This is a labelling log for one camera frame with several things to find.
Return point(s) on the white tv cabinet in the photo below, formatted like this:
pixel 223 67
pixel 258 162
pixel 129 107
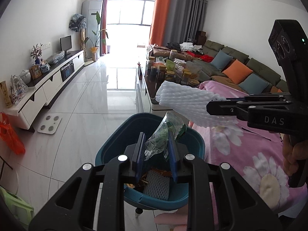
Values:
pixel 55 77

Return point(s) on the blue and white porcelain jar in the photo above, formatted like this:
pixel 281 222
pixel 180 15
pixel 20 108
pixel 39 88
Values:
pixel 45 67

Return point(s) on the red cloth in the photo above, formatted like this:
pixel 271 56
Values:
pixel 204 57

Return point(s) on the grey and orange curtain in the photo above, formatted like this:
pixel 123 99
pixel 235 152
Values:
pixel 103 16

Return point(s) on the white ceramic jar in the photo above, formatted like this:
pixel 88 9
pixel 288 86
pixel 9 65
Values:
pixel 24 75

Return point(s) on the pale pink rounded object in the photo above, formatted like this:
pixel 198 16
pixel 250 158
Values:
pixel 168 217

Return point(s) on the white bathroom scale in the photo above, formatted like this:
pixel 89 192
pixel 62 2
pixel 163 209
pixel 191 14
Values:
pixel 49 124

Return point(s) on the fan with blue patterned cover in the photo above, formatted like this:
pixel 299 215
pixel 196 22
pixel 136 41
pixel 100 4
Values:
pixel 77 22

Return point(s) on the black monitor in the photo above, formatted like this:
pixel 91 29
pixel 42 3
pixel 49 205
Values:
pixel 65 42

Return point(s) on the teal plastic bin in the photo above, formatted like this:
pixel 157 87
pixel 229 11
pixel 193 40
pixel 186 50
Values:
pixel 118 139

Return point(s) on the pile of clothes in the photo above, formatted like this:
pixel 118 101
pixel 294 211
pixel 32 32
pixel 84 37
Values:
pixel 185 46

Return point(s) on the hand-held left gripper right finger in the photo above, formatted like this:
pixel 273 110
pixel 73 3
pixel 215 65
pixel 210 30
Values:
pixel 172 155

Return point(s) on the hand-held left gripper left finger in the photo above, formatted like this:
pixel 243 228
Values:
pixel 140 150

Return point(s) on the large window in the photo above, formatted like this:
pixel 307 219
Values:
pixel 131 7

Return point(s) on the pink floral tablecloth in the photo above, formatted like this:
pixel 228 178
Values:
pixel 240 149

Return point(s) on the blue vase with branches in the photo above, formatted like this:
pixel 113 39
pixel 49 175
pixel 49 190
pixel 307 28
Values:
pixel 36 55

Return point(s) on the brown sofa seat pad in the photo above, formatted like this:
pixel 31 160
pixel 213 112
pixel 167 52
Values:
pixel 221 79

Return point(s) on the orange plastic bag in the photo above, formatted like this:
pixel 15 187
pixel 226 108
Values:
pixel 9 134

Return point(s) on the white foam net sleeve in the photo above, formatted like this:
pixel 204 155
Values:
pixel 182 101
pixel 156 184

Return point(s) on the green plastic stool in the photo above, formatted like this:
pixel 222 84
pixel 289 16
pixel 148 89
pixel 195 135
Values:
pixel 14 204

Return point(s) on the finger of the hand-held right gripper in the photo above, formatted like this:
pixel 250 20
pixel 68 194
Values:
pixel 259 96
pixel 223 109

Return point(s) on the clear bag of small packets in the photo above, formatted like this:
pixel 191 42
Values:
pixel 18 90

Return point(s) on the white wall socket plate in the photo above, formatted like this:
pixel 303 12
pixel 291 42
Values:
pixel 47 45

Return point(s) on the black coffee table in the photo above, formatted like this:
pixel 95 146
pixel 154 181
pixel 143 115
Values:
pixel 150 89

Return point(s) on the tall leafy green plant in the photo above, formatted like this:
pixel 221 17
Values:
pixel 97 33

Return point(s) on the green sofa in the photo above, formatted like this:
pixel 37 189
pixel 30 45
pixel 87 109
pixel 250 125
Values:
pixel 257 65

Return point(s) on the blue cushion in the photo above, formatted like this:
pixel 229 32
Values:
pixel 253 83
pixel 220 60

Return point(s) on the vase with yellow flowers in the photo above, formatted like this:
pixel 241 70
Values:
pixel 94 51

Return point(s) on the clear green printed plastic bag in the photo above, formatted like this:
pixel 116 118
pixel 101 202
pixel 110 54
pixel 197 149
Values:
pixel 166 134

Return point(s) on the white standing air conditioner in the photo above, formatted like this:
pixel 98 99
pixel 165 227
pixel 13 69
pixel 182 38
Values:
pixel 91 24

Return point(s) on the cluster of glass jars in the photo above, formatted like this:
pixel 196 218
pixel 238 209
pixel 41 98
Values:
pixel 168 73

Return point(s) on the brown cardboard box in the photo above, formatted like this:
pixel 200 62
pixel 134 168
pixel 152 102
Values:
pixel 200 37

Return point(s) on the framed picture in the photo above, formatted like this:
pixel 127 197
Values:
pixel 35 71

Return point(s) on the person's right hand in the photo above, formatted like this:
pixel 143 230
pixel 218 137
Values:
pixel 290 158

